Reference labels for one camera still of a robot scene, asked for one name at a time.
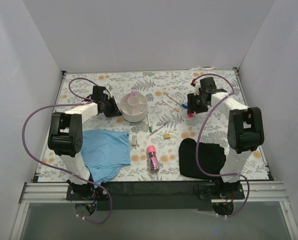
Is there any aluminium frame rail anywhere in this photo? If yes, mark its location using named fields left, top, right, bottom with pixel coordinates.
left=19, top=181, right=289, bottom=203

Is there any white marker green cap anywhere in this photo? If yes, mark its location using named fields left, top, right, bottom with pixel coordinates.
left=147, top=113, right=152, bottom=133

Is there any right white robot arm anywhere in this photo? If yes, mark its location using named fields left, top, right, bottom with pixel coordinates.
left=187, top=73, right=264, bottom=199

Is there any pink capped glue tube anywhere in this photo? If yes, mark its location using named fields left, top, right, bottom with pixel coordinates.
left=147, top=145, right=159, bottom=173

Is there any light blue cloth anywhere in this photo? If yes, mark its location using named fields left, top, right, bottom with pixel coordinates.
left=81, top=129, right=131, bottom=185

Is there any white marker orange cap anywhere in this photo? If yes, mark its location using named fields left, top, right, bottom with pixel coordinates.
left=162, top=99, right=179, bottom=113

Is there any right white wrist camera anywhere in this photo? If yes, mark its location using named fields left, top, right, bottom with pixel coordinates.
left=191, top=78, right=201, bottom=95

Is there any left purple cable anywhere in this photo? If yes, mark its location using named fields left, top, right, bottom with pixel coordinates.
left=23, top=77, right=114, bottom=224

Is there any white round divided organizer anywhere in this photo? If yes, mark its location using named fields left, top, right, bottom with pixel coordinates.
left=120, top=93, right=148, bottom=123

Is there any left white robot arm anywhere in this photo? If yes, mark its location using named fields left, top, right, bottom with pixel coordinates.
left=48, top=86, right=122, bottom=200

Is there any white marker blue cap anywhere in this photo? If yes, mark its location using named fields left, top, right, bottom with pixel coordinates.
left=167, top=94, right=187, bottom=109

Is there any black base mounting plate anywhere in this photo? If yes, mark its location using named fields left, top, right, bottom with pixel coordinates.
left=66, top=180, right=245, bottom=211

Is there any beige eraser block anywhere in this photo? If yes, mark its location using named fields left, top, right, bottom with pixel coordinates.
left=131, top=135, right=137, bottom=146

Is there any black cloth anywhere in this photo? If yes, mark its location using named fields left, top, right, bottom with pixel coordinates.
left=179, top=138, right=226, bottom=180

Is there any floral patterned table mat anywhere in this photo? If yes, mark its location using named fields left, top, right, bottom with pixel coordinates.
left=37, top=70, right=269, bottom=183

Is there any purple highlighter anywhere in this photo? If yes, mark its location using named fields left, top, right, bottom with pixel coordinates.
left=129, top=90, right=135, bottom=97

